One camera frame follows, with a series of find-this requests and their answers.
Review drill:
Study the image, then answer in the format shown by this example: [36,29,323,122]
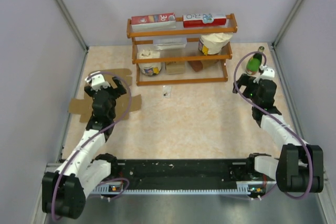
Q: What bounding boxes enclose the red white wrap box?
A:
[183,13,227,28]

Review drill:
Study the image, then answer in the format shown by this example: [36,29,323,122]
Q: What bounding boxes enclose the brown cardboard box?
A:
[68,68,142,123]

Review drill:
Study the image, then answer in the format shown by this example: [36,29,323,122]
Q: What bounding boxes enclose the aluminium frame rail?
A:
[54,0,89,52]

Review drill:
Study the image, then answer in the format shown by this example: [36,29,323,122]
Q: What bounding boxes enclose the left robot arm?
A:
[41,71,131,221]

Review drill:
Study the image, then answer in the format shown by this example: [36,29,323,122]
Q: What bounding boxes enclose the brown bread loaf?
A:
[188,60,218,72]

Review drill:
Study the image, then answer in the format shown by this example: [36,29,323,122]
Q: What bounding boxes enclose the small white flour bag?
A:
[136,47,163,77]

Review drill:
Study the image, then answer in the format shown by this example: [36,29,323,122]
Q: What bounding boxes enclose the red foil wrap box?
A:
[131,13,176,31]

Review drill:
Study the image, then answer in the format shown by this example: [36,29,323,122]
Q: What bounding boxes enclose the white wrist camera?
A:
[253,65,275,83]
[85,71,111,91]

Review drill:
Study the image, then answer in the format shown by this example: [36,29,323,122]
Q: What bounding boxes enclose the tan block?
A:
[165,61,185,74]

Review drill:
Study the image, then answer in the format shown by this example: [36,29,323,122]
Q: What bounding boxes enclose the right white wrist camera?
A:
[253,65,275,83]

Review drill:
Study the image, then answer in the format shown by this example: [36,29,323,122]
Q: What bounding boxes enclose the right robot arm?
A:
[233,73,324,197]

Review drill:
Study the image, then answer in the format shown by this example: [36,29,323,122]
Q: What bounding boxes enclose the green glass bottle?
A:
[246,46,265,76]

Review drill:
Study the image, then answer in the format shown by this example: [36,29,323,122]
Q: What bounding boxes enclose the small clear plastic bag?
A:
[162,85,172,98]

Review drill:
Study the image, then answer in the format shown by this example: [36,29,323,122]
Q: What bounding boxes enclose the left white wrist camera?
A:
[85,71,111,91]

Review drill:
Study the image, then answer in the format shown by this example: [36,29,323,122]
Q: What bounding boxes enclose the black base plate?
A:
[108,158,273,189]

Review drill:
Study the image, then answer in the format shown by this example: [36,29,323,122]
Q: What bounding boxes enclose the large white flour bag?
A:
[198,33,233,55]

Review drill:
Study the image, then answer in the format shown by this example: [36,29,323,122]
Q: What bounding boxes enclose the wooden three-tier shelf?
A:
[127,13,238,86]

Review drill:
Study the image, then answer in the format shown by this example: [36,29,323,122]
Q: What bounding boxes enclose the clear plastic container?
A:
[153,37,187,50]

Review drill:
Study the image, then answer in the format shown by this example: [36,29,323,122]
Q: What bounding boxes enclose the grey cable duct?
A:
[90,182,265,197]

